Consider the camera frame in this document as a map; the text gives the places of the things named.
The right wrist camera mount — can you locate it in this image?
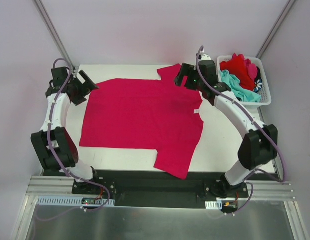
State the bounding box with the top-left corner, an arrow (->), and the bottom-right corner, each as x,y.
198,51 -> 211,61

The teal t shirt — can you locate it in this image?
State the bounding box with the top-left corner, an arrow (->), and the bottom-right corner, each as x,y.
219,70 -> 261,103

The magenta pink t shirt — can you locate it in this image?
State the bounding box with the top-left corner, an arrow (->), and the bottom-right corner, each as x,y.
79,64 -> 203,180

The black white patterned garment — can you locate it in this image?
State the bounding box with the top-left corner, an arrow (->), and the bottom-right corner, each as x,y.
253,78 -> 263,93

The aluminium frame post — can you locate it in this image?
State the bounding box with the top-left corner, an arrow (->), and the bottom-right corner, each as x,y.
32,0 -> 78,73
256,0 -> 298,59

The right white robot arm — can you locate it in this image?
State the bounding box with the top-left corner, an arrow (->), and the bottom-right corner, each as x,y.
174,60 -> 278,199

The red t shirt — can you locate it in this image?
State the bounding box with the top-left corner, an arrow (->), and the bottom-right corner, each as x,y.
219,53 -> 255,91

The left white cable duct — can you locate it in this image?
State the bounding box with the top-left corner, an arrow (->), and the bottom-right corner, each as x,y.
37,196 -> 115,208

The white cable duct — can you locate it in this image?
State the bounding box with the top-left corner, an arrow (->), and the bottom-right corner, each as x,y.
204,199 -> 237,210
37,196 -> 115,208

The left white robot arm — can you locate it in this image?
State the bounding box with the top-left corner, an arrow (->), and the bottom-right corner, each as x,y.
30,67 -> 100,195

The right white cable duct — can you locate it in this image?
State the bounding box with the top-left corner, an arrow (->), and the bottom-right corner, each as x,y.
204,199 -> 237,210

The left aluminium frame post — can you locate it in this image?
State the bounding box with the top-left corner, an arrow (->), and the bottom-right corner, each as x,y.
32,0 -> 78,73

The right aluminium frame post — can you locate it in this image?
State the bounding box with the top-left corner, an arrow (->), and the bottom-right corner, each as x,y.
256,0 -> 298,59

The white plastic laundry basket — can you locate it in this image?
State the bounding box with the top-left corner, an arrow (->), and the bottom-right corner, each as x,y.
217,55 -> 271,108

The aluminium front rail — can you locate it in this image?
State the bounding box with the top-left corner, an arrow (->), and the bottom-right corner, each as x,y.
26,176 -> 297,202

